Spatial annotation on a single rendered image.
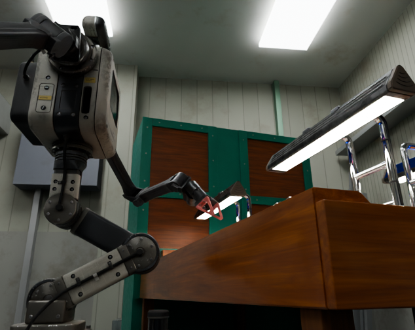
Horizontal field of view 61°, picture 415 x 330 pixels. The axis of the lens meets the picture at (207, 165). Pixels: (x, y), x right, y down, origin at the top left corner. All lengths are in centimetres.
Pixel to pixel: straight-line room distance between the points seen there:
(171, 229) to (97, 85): 132
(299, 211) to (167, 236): 180
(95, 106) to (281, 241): 81
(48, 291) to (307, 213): 87
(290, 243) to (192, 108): 443
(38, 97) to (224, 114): 390
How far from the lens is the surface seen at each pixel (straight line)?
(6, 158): 504
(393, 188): 114
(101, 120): 124
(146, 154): 247
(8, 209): 483
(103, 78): 131
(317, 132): 112
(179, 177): 159
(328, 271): 57
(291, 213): 65
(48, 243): 458
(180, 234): 239
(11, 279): 466
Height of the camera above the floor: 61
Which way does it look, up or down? 20 degrees up
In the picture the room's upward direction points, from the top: 1 degrees counter-clockwise
